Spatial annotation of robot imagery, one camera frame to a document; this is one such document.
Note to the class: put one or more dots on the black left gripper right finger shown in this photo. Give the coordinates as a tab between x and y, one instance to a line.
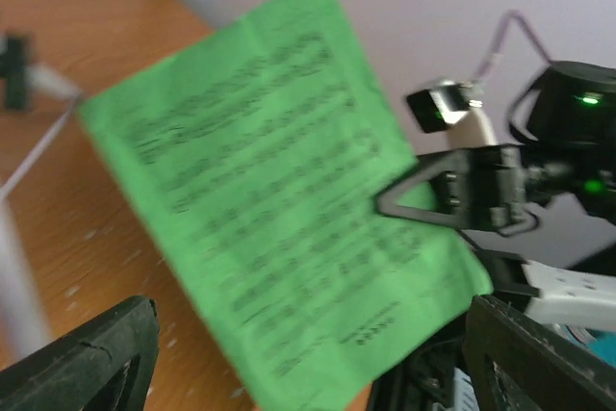
516	363

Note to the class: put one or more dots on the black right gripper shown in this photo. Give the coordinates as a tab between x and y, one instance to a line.
484	189

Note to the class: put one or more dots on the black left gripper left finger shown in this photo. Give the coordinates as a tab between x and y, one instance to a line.
106	363

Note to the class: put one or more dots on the white tripod music stand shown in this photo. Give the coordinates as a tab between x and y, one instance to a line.
36	103

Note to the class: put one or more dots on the green sheet music page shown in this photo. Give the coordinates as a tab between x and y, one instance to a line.
252	158

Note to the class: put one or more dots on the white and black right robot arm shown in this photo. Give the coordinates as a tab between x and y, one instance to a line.
566	147

